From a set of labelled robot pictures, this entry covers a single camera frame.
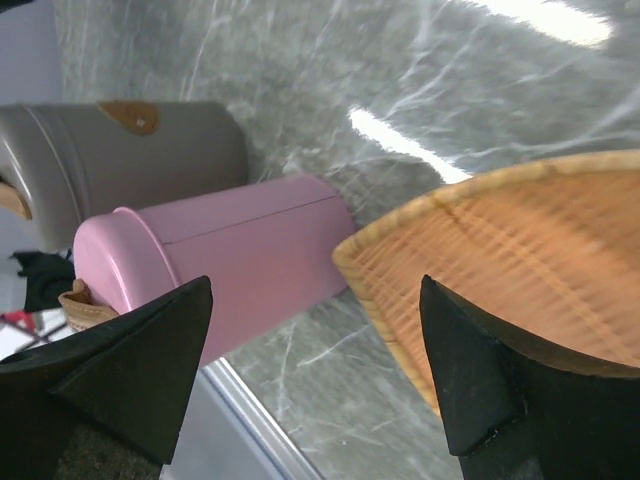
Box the woven bamboo basket tray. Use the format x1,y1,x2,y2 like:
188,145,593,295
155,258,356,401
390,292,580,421
332,150,639,407

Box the pink cylindrical container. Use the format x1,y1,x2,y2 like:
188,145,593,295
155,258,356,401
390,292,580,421
105,176,355,364

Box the grey lid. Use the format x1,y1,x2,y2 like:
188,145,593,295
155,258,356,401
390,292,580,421
1,104,82,252

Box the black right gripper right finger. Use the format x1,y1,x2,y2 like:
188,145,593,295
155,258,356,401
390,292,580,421
420,277,639,479

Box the pink lid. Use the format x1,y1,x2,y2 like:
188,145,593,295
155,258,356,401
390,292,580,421
59,207,179,331

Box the grey cylindrical container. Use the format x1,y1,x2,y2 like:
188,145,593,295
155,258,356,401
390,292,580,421
27,101,249,251

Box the aluminium mounting rail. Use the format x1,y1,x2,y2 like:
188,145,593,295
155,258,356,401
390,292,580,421
160,358,323,480

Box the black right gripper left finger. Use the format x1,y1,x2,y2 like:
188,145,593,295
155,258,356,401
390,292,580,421
1,276,213,479

